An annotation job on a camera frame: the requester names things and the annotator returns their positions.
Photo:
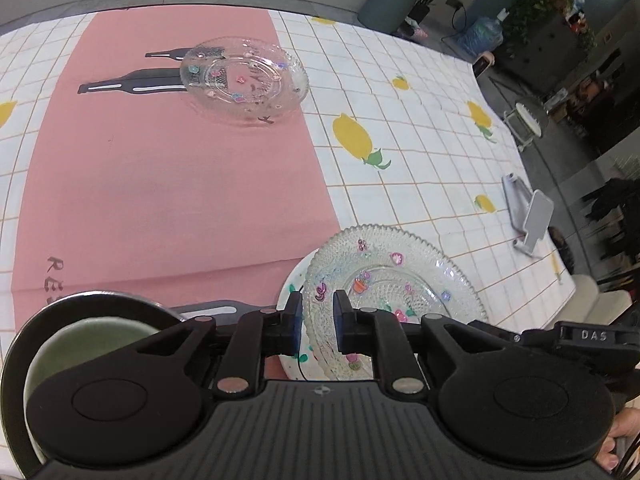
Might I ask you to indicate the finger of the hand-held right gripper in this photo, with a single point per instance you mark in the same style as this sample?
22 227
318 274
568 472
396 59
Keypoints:
492 329

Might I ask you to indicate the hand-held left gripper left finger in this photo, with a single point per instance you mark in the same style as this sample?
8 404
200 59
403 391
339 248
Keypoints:
298 312

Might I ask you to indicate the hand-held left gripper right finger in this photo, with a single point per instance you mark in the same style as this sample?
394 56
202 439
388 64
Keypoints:
337 312

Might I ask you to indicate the white fruit-print plate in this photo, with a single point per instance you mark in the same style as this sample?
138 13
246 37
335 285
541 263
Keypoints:
295 280

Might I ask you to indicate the clear glass flower-sticker plate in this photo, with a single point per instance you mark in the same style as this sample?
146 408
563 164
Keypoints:
400 270
240 80

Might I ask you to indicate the pale green bowl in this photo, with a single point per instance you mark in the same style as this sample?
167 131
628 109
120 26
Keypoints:
90 335

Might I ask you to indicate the person's right hand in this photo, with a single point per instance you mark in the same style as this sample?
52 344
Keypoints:
625 427

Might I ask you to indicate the grey phone stand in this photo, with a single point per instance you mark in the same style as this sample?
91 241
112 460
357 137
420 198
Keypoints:
540 210

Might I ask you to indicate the pink and white grid tablecloth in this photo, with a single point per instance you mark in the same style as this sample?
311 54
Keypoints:
175 185

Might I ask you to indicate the white stool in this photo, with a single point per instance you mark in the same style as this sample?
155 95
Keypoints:
525 122

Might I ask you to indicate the dark grey cabinet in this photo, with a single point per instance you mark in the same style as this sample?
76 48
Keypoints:
555 55

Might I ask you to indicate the pink slipper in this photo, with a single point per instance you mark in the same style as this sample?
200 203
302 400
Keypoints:
419 31

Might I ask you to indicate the blue water bottle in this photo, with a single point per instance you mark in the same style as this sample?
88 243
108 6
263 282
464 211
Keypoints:
480 35

